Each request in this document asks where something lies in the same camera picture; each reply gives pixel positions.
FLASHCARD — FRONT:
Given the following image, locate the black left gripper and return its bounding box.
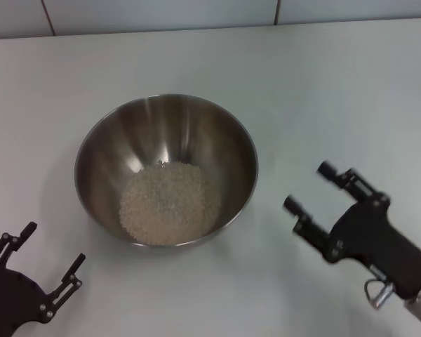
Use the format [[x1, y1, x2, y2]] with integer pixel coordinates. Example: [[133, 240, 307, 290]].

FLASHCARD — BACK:
[[0, 221, 86, 337]]

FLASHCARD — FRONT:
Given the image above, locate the right wrist cable with plug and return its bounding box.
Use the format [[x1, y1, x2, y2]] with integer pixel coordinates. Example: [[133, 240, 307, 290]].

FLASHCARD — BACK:
[[363, 277, 396, 310]]

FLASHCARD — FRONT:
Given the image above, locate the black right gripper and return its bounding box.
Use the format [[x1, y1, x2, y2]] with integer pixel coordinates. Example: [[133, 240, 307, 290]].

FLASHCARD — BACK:
[[283, 161, 421, 300]]

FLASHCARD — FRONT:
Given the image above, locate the stainless steel mixing bowl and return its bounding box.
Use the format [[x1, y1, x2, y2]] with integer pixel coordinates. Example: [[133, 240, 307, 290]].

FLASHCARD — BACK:
[[74, 93, 259, 249]]

